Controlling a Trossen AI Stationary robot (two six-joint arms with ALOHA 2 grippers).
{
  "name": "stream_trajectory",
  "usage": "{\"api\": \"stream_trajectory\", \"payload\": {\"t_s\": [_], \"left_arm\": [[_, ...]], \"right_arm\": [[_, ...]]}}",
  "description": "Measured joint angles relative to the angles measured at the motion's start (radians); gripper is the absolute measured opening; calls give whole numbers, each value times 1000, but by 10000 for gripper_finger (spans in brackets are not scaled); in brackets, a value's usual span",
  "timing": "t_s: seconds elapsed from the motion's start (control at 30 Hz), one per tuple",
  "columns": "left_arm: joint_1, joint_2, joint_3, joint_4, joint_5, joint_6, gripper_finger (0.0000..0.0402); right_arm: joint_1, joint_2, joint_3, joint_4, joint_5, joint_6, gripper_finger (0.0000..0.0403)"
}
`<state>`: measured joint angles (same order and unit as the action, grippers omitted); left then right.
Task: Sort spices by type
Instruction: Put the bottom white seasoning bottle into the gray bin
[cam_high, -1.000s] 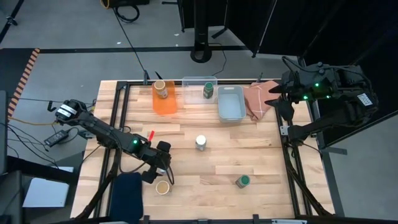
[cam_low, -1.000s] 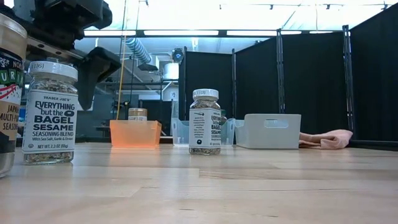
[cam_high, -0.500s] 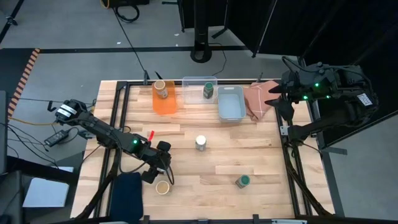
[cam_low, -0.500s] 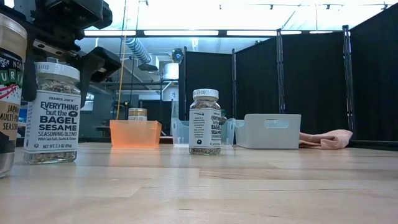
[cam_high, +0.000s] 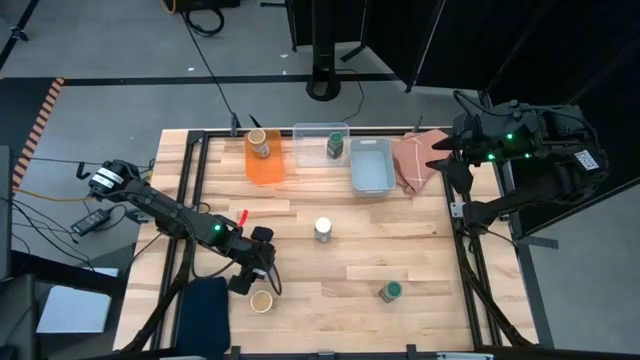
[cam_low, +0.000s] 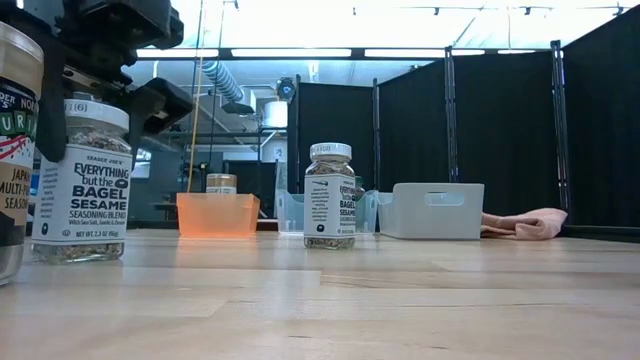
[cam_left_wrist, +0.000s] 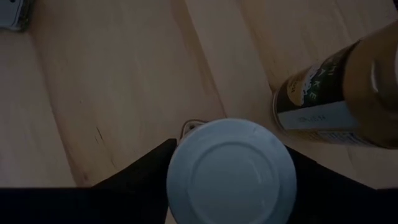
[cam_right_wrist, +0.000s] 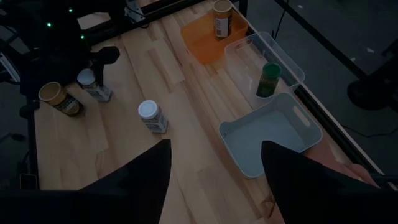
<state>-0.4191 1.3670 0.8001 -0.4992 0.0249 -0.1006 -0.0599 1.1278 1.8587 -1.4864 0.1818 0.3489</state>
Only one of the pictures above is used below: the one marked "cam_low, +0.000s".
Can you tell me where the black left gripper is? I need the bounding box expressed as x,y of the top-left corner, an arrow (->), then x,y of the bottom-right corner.
0,0 -> 195,164

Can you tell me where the everything bagel seasoning jar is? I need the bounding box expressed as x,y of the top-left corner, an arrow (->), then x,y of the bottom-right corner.
302,142 -> 358,251
30,98 -> 134,266

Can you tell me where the furikake seasoning jar tan lid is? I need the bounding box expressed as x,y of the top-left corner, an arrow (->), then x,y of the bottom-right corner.
205,172 -> 239,196
0,22 -> 46,287

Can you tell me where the white LED light strip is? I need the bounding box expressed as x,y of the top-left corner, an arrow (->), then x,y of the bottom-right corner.
230,47 -> 353,58
136,47 -> 220,59
364,48 -> 447,59

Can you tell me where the orange plastic bin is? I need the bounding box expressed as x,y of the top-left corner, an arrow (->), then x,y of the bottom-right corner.
175,192 -> 262,239

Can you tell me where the white cylinder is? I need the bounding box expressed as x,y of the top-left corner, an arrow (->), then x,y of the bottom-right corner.
261,99 -> 290,130

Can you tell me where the clear blue plastic bin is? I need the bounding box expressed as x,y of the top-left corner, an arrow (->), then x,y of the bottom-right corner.
275,188 -> 381,235

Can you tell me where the black curtain panel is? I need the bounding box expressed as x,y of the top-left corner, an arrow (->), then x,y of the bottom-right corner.
377,58 -> 451,194
452,49 -> 560,217
297,81 -> 376,195
560,3 -> 640,244

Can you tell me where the black curtain stand pole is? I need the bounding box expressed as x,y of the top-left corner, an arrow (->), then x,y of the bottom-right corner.
549,39 -> 572,214
443,45 -> 460,184
371,77 -> 381,194

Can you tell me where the white plastic bin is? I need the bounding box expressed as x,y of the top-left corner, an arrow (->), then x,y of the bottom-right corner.
377,181 -> 486,241

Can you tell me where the pink cloth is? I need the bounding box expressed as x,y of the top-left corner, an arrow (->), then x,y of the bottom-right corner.
479,207 -> 569,242

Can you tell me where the black hanging cable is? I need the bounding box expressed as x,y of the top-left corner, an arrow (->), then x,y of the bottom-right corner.
207,0 -> 226,174

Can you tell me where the silver flexible ventilation duct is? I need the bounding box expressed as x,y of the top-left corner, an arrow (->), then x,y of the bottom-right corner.
201,59 -> 247,104

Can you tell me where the black round camera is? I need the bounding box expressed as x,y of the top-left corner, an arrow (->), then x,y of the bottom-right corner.
275,76 -> 298,104

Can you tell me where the overhead frame beam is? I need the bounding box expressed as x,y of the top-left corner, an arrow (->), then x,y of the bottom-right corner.
133,46 -> 554,62

